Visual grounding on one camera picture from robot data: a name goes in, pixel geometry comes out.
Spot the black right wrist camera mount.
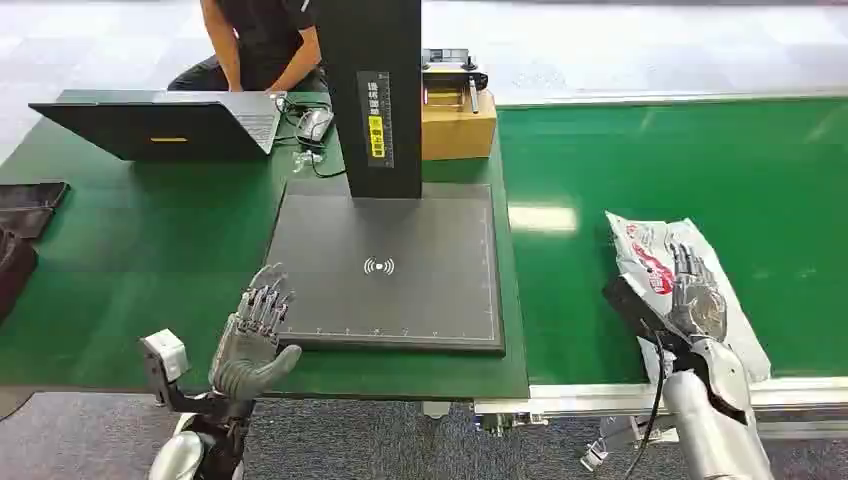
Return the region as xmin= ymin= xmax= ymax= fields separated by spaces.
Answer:
xmin=601 ymin=275 xmax=690 ymax=359

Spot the black laptop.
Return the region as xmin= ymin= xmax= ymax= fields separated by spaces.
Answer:
xmin=28 ymin=90 xmax=285 ymax=163

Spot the person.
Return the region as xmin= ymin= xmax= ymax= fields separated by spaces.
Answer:
xmin=166 ymin=0 xmax=329 ymax=94

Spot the white red printed parcel bag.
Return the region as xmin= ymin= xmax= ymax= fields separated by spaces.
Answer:
xmin=604 ymin=211 xmax=773 ymax=387

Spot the black bag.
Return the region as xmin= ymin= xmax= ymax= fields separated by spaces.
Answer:
xmin=0 ymin=181 xmax=72 ymax=326

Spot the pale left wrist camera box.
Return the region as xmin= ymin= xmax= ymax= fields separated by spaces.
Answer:
xmin=139 ymin=328 xmax=191 ymax=384

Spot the black device on box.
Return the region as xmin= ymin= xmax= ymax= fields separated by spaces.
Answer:
xmin=421 ymin=47 xmax=490 ymax=115

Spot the dark grey scanner platform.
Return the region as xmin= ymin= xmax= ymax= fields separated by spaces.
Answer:
xmin=263 ymin=182 xmax=507 ymax=354

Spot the brown cardboard box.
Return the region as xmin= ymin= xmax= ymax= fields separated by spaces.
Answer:
xmin=421 ymin=87 xmax=499 ymax=162

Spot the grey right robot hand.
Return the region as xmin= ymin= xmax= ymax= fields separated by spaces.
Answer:
xmin=665 ymin=241 xmax=729 ymax=344

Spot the black scanner column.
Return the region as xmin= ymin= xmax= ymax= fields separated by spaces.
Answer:
xmin=311 ymin=0 xmax=425 ymax=201

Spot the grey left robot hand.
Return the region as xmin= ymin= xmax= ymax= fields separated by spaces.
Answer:
xmin=209 ymin=262 xmax=303 ymax=402

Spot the green conveyor belt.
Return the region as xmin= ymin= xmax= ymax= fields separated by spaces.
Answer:
xmin=495 ymin=96 xmax=848 ymax=388

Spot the black cable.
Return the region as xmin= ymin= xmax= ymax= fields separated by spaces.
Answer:
xmin=272 ymin=96 xmax=348 ymax=180

